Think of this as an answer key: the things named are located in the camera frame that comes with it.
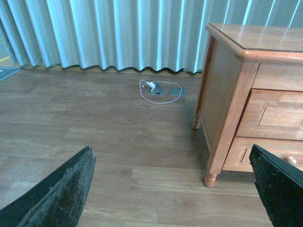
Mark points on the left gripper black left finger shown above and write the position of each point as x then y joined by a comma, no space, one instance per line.
56,201

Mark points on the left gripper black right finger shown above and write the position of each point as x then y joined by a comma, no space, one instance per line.
280,187

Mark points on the lower drawer wooden knob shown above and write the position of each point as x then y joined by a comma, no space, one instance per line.
291,161

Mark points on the wooden nightstand cabinet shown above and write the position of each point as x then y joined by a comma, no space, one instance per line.
238,59

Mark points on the dark floor mat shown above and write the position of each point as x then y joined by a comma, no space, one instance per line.
7,71

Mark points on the closed grey floor socket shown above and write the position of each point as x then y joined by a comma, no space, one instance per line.
177,92

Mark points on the white plug in socket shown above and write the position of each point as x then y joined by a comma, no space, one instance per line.
150,84

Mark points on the open grey floor socket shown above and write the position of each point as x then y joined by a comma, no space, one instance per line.
157,91

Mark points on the light grey pleated curtain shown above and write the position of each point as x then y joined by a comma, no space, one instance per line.
128,33

